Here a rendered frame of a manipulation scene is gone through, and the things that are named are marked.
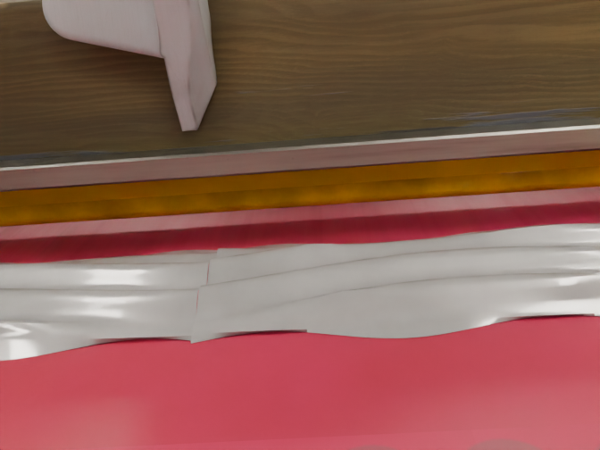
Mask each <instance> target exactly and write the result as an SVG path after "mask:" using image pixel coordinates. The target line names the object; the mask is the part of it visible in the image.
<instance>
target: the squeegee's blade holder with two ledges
mask: <svg viewBox="0 0 600 450"><path fill-rule="evenodd" d="M594 150H600V118H591V119H579V120H567V121H542V122H530V123H518V124H505V125H493V126H480V127H468V128H456V129H432V130H419V131H406V132H395V133H382V134H370V135H357V136H344V137H321V138H308V139H296V140H283V141H271V142H259V143H246V144H234V145H221V146H198V147H185V148H172V149H160V150H147V151H136V152H123V153H110V154H86V155H74V156H62V157H49V158H37V159H24V160H12V161H0V192H6V191H19V190H32V189H45V188H70V187H83V186H95V185H108V184H121V183H134V182H147V181H160V180H173V179H198V178H210V177H223V176H237V175H249V174H262V173H274V172H288V171H312V170H326V169H338V168H351V167H364V166H377V165H389V164H403V163H427V162H440V161H453V160H466V159H479V158H492V157H505V156H517V155H531V154H555V153H569V152H581V151H594Z"/></svg>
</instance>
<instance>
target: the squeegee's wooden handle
mask: <svg viewBox="0 0 600 450"><path fill-rule="evenodd" d="M208 6H209V11H210V17H211V31H212V50H213V58H214V63H215V69H216V75H217V85H216V87H215V89H214V91H213V93H212V97H211V99H210V102H209V104H208V106H207V108H206V110H205V113H204V117H203V119H202V120H201V123H200V125H199V128H198V130H187V131H182V129H181V126H180V123H179V116H178V114H177V110H176V107H175V104H174V101H173V97H172V93H171V87H170V83H169V79H168V74H167V71H166V66H165V61H164V58H160V57H155V56H151V55H146V54H138V53H133V52H129V51H124V50H120V49H114V48H110V47H105V46H97V45H92V44H88V43H83V42H79V41H74V40H69V39H67V38H64V37H62V36H60V35H58V34H57V33H56V32H55V31H54V30H53V29H52V28H51V27H50V26H49V24H48V23H47V21H46V18H45V15H44V12H43V6H42V0H0V161H12V160H24V159H37V158H49V157H62V156H74V155H86V154H110V153H123V152H136V151H147V150H160V149H172V148H185V147H198V146H221V145H234V144H246V143H259V142H271V141H283V140H296V139H308V138H333V137H344V136H357V135H370V134H382V133H395V132H406V131H419V130H432V129H456V128H468V127H480V126H493V125H505V124H518V123H530V122H542V121H567V120H579V119H591V118H600V0H208Z"/></svg>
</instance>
